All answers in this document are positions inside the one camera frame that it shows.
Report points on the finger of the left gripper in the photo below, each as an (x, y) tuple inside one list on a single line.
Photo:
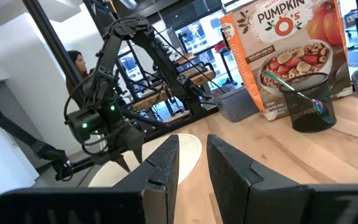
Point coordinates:
[(123, 161), (138, 154)]

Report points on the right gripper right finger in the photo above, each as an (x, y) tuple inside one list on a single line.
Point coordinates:
[(232, 174)]

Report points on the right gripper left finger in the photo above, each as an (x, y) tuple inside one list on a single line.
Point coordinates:
[(162, 174)]

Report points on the Pumpkin O's cereal bag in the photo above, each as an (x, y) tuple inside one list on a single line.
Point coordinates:
[(291, 28)]

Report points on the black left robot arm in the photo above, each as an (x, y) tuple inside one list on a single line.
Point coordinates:
[(154, 46)]

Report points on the white round woven placemat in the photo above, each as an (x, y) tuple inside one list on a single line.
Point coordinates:
[(188, 152)]

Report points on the wooden workbench shelves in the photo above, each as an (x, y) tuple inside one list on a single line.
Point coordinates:
[(154, 98)]

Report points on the grey translucent plastic container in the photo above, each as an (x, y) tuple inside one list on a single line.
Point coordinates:
[(236, 104)]

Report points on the person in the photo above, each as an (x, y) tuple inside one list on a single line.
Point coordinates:
[(79, 65)]

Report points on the black mesh cup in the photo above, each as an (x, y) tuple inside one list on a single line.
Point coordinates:
[(309, 109)]

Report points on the black diagonal frame brace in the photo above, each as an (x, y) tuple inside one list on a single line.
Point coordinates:
[(20, 137)]

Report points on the black frame post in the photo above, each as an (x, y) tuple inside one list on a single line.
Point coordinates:
[(50, 40)]

